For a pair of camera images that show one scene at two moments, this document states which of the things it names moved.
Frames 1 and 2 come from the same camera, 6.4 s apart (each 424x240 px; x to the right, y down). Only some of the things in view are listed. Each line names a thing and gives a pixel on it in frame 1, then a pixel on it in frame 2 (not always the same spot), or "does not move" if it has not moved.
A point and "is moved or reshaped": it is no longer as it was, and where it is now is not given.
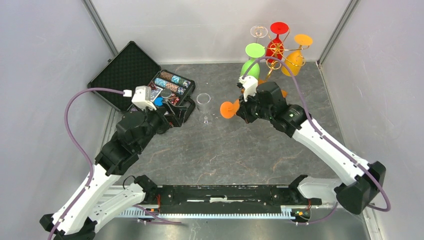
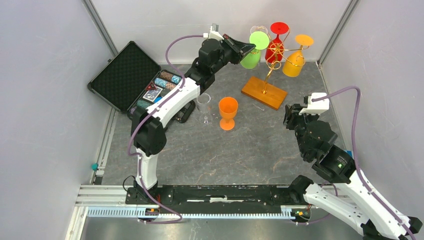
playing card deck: [154, 93] does not move
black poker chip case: [134, 67] does not move
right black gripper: [243, 111] → [291, 114]
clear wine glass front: [203, 103] does not move
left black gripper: [176, 115] → [239, 49]
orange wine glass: [228, 110] is moved or reshaped
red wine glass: [275, 47] does not move
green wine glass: [253, 51] is moved or reshaped
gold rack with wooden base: [276, 50] does not move
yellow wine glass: [295, 59] does not move
